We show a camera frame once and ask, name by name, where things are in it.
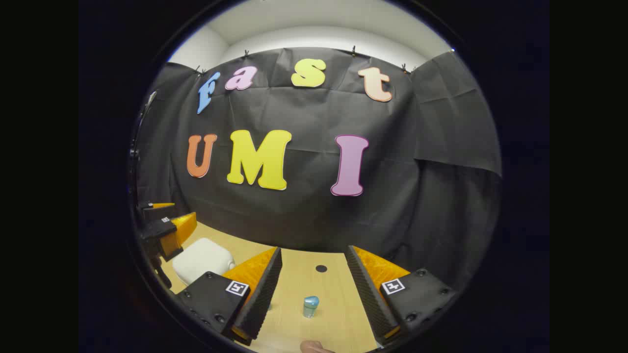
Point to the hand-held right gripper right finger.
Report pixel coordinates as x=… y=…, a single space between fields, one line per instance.
x=370 y=294

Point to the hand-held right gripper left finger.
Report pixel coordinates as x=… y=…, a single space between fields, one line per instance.
x=260 y=294

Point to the blue cap skin care bottle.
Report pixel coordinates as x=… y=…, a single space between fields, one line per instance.
x=310 y=308

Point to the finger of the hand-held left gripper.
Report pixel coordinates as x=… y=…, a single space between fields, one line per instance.
x=156 y=212
x=159 y=233

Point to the white suitcase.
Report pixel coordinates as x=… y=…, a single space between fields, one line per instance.
x=201 y=260

